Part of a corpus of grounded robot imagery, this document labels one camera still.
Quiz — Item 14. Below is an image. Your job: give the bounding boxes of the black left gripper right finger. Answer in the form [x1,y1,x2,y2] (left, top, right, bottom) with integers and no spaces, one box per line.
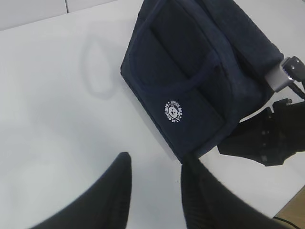
[181,155,295,229]

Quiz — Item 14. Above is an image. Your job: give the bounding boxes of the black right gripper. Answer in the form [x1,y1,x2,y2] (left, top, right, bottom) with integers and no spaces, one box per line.
[218,99,305,166]

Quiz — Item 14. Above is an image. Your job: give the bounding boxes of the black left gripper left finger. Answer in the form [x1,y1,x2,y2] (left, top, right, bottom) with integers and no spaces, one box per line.
[35,152,132,229]

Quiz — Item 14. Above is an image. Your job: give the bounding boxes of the navy blue lunch bag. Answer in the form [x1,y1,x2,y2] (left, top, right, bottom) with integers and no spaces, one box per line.
[121,0,284,161]

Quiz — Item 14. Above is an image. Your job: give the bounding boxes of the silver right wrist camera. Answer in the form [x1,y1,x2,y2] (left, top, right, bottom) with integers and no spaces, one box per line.
[265,56,305,92]

